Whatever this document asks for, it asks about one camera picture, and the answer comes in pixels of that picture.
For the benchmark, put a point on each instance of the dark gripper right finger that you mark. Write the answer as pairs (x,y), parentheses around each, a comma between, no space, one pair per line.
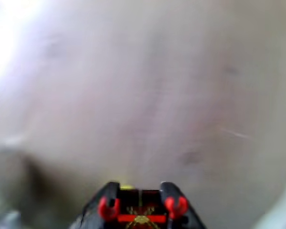
(175,193)

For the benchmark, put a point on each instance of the black red lego figure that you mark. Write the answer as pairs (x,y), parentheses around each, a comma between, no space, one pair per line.
(143,212)

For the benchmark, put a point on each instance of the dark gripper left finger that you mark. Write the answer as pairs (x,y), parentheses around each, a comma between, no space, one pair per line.
(105,193)

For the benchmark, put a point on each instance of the lime yellow die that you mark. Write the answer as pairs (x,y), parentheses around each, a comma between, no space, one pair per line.
(126,186)

